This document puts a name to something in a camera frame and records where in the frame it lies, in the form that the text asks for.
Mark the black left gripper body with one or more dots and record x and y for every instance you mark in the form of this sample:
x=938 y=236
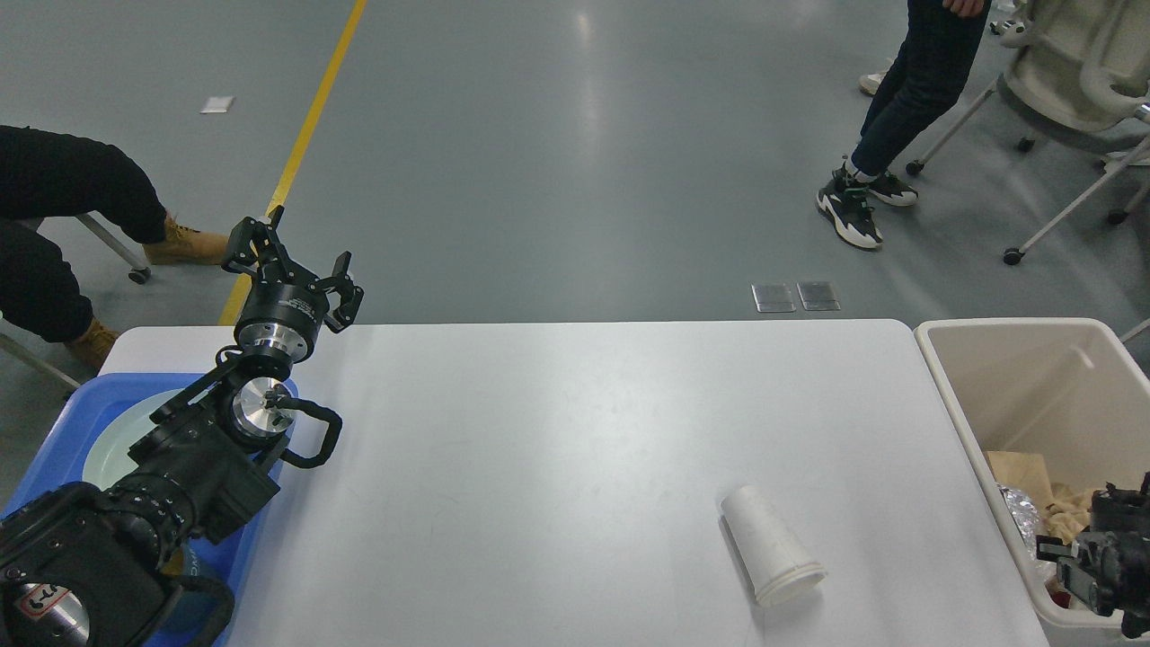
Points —
x=281 y=316

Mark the brown paper ball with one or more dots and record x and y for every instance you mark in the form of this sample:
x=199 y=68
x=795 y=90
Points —
x=1068 y=514

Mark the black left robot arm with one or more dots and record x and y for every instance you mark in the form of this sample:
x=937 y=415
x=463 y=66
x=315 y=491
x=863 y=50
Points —
x=84 y=566

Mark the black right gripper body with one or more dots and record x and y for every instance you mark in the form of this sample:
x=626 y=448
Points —
x=1118 y=547

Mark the white paper cup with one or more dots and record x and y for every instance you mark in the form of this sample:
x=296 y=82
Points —
x=780 y=567

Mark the green plate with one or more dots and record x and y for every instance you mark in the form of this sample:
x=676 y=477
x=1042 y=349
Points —
x=108 y=459

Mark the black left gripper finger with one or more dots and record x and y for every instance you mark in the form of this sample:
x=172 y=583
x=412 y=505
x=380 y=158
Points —
x=341 y=283
x=253 y=249

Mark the person in dark jeans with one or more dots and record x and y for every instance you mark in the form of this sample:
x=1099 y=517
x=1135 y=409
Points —
x=924 y=81

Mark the silver floor plate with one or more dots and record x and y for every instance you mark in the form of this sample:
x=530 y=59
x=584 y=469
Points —
x=818 y=296
x=773 y=298

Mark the tan boot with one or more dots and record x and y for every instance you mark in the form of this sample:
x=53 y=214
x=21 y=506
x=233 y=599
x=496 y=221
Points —
x=184 y=244
x=94 y=346

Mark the foil wrapper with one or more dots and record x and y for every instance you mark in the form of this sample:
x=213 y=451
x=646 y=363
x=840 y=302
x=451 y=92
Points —
x=1030 y=524

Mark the beige plastic bin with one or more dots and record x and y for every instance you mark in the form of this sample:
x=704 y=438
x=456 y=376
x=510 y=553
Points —
x=1062 y=388

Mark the brown paper bag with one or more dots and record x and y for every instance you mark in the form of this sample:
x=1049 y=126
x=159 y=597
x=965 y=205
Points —
x=1025 y=471

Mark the person in beige trousers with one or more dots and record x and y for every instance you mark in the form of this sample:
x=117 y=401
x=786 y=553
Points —
x=869 y=84

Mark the white office chair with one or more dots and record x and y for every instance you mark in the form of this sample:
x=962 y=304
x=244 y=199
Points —
x=1080 y=70

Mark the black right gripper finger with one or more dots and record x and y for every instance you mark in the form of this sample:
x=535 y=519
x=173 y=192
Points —
x=1084 y=568

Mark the grey chair leg with caster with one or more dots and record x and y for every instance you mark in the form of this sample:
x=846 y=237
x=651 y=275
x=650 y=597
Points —
x=138 y=269

